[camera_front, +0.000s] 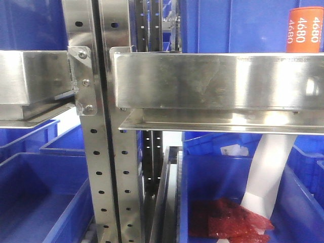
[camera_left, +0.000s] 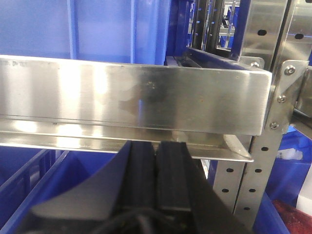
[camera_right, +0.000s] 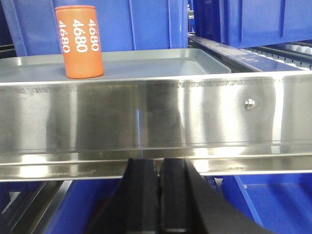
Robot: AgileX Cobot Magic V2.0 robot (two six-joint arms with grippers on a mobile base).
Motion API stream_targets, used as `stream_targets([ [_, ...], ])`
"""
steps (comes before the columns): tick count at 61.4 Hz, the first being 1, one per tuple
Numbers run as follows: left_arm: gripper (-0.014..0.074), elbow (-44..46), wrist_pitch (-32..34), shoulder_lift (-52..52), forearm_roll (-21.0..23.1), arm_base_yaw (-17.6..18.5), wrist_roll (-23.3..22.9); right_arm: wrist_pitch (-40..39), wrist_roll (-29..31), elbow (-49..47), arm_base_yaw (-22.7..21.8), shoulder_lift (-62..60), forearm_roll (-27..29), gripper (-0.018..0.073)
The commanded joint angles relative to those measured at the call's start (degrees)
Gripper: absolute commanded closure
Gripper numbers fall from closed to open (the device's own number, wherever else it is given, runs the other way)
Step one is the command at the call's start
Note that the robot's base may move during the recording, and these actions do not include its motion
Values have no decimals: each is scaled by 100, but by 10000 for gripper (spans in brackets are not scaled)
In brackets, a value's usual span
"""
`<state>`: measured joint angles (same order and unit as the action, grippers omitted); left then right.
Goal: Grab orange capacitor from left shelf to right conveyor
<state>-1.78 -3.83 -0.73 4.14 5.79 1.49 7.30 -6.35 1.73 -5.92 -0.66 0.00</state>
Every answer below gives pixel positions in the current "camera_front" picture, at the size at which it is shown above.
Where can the orange cylindrical capacitor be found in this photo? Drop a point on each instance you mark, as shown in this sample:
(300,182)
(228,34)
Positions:
(304,30)

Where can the blue bin upper right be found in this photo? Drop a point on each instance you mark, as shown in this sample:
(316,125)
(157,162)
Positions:
(237,26)

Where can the blue bin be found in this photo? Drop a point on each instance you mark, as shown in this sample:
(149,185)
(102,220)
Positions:
(237,26)
(280,196)
(45,198)
(32,25)

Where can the red plastic bags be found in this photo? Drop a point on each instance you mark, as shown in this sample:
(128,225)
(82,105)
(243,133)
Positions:
(225,219)

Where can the right perforated steel upright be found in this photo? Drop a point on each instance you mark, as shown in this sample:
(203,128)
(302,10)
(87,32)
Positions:
(118,25)

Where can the perforated steel upright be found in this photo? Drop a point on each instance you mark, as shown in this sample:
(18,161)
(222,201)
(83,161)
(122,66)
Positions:
(118,25)
(82,22)

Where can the white paper strip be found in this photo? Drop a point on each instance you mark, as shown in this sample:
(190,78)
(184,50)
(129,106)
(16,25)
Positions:
(265,173)

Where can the left perforated steel upright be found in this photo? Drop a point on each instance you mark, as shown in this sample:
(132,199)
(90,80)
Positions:
(82,22)

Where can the blue bin lower left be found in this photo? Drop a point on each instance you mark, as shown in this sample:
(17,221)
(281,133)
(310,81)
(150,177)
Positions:
(45,198)

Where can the blue bin lower right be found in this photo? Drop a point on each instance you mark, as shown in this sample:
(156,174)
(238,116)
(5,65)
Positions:
(280,196)

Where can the blue bin upper left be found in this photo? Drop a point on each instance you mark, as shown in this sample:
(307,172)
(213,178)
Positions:
(32,25)

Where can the steel corner bracket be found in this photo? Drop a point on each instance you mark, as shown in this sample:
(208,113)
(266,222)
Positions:
(82,77)

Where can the right steel shelf rail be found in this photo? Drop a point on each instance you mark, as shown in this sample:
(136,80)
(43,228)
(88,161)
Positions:
(273,93)

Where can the steel shelf rail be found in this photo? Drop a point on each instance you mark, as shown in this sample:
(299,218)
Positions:
(35,87)
(273,93)

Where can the left steel shelf rail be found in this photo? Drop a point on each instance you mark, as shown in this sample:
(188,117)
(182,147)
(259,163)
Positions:
(35,87)

